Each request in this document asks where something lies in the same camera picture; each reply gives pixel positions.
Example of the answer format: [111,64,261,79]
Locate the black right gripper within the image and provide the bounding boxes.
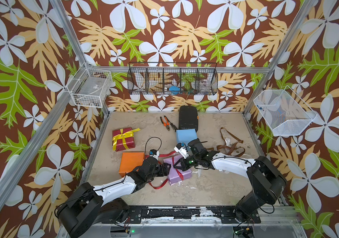
[171,156,201,171]

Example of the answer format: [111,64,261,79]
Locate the orange gift box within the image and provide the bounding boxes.
[119,152,145,177]

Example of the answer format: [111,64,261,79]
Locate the light blue gift box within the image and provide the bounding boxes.
[176,129,198,145]

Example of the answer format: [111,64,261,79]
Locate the red satin ribbon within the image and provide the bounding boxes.
[149,151,180,189]

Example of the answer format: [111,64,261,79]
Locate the purple gift box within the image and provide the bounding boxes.
[163,155,192,185]

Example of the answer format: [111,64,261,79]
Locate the brown ribbon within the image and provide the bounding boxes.
[207,127,246,157]

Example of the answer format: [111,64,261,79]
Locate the yellow satin ribbon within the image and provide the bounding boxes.
[112,127,141,152]

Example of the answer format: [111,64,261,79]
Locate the dark red gift box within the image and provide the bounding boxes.
[112,127,136,152]

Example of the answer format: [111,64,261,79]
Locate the white satin ribbon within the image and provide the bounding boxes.
[198,133,255,178]

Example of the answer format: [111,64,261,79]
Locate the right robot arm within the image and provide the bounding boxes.
[173,139,287,222]

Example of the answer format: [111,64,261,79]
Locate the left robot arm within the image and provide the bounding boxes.
[55,157,171,238]

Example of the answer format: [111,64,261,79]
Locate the black hard case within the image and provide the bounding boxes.
[178,106,199,131]

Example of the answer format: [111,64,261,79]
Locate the blue object in basket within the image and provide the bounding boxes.
[169,86,181,95]

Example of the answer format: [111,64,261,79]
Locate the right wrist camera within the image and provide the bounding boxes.
[174,143,189,159]

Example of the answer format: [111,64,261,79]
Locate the orange handled pliers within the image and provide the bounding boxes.
[160,116,178,132]

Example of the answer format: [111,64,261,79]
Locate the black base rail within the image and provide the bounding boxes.
[65,205,277,225]

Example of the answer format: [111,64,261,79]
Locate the black wire basket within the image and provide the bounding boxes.
[127,62,219,95]

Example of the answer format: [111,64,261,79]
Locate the white wire basket right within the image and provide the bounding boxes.
[254,89,318,136]

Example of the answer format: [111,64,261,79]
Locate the white wire basket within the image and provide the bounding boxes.
[254,89,318,136]
[67,63,114,108]

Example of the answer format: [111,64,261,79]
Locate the white wire basket left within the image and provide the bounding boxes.
[67,63,114,108]

